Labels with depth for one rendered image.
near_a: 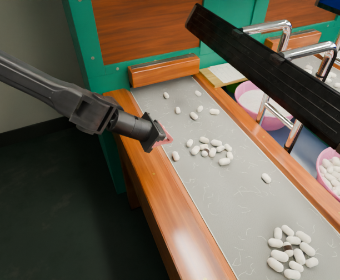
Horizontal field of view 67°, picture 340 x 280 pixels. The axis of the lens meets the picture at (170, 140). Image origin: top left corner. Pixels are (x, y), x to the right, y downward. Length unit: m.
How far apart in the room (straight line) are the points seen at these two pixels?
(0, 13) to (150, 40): 0.98
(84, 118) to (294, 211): 0.60
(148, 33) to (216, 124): 0.44
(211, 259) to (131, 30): 0.81
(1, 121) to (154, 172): 1.53
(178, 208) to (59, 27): 1.43
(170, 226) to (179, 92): 0.63
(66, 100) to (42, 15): 1.28
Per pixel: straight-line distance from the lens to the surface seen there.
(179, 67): 1.11
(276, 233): 0.73
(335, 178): 0.95
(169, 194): 0.73
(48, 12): 1.81
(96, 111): 0.57
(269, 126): 1.08
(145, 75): 1.06
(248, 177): 0.83
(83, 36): 1.01
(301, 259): 0.72
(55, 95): 0.57
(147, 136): 0.65
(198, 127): 0.95
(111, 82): 1.10
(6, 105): 2.07
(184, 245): 0.66
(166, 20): 1.09
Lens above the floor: 1.37
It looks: 44 degrees down
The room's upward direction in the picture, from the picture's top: straight up
